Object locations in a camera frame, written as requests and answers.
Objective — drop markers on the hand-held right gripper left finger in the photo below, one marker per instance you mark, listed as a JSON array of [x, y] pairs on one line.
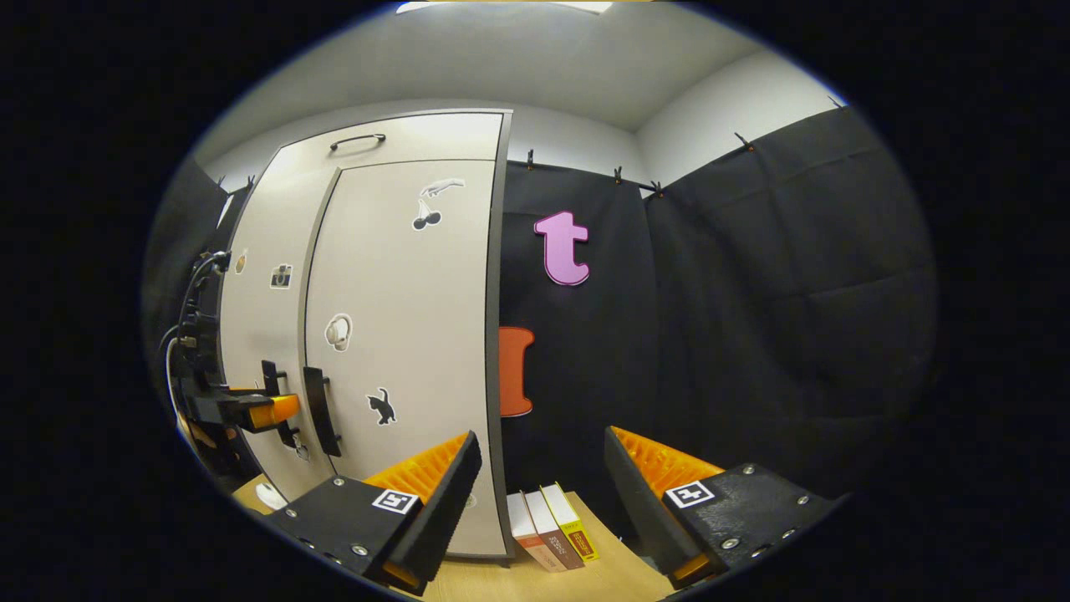
[[435, 510]]

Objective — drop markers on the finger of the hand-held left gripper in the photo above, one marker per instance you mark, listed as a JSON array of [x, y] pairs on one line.
[[272, 410]]

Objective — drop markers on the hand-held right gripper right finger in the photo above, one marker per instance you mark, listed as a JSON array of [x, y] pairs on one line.
[[644, 510]]

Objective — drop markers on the white shoe cabinet door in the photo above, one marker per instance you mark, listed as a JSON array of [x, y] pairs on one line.
[[251, 334], [401, 293]]

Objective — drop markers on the white shoe cabinet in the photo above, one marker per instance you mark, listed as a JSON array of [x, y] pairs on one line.
[[501, 251]]

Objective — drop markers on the cream cabinet drawer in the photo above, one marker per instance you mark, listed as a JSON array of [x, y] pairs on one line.
[[435, 138]]

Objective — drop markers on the yellow book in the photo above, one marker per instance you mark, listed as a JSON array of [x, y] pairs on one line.
[[577, 527]]

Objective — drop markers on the brown book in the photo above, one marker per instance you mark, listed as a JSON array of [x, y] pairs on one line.
[[558, 535]]

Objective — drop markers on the orange book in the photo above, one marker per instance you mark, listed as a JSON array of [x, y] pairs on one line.
[[535, 543]]

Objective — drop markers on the black backdrop cloth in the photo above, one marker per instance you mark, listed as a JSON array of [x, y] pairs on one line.
[[794, 293], [585, 376]]

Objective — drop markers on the rectangular ceiling light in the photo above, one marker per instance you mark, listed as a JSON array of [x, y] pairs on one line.
[[501, 6]]

